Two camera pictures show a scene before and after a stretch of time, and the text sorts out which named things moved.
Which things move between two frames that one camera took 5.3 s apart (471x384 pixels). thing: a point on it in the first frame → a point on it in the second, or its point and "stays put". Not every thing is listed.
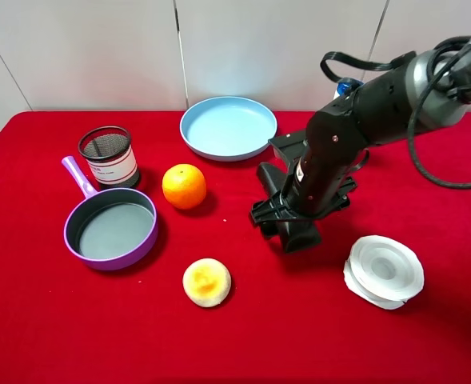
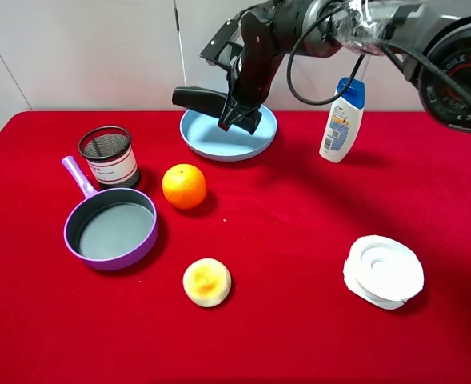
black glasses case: x=296 y=234 → x=200 y=100
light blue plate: x=227 y=128 stays put
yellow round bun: x=206 y=282 stays put
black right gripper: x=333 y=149 → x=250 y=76
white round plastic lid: x=383 y=272 stays put
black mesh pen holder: x=109 y=154 stays put
